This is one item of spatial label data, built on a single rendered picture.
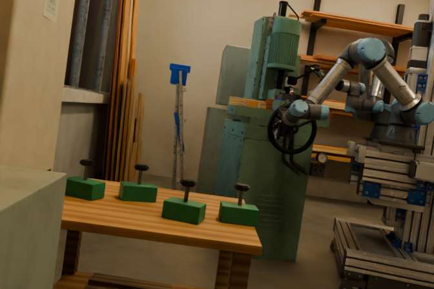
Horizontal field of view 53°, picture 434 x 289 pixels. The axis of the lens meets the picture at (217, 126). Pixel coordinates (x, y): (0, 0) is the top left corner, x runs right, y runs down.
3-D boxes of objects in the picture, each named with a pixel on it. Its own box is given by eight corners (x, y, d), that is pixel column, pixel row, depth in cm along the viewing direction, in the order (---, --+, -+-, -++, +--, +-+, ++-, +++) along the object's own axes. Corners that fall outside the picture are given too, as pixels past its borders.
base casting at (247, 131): (243, 138, 253) (245, 122, 253) (222, 131, 310) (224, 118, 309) (313, 147, 263) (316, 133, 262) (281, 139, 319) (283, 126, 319)
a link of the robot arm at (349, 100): (360, 113, 256) (363, 95, 256) (341, 111, 263) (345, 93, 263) (364, 115, 263) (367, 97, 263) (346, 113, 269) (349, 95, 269)
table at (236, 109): (237, 115, 242) (239, 104, 242) (226, 113, 272) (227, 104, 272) (336, 129, 255) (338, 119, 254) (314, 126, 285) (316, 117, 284)
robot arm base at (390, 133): (409, 144, 237) (412, 126, 237) (416, 145, 222) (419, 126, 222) (380, 139, 240) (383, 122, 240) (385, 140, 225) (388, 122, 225)
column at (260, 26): (247, 122, 289) (263, 15, 287) (239, 120, 311) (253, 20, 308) (279, 126, 294) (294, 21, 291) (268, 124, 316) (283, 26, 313)
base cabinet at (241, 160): (225, 257, 256) (243, 138, 253) (208, 228, 312) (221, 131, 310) (296, 262, 265) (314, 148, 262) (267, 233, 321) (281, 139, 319)
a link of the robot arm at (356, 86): (365, 96, 261) (367, 82, 261) (348, 93, 259) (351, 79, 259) (358, 97, 269) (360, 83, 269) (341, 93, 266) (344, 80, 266)
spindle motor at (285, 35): (272, 66, 262) (279, 15, 261) (263, 68, 279) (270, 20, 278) (298, 71, 266) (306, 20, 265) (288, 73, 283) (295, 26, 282)
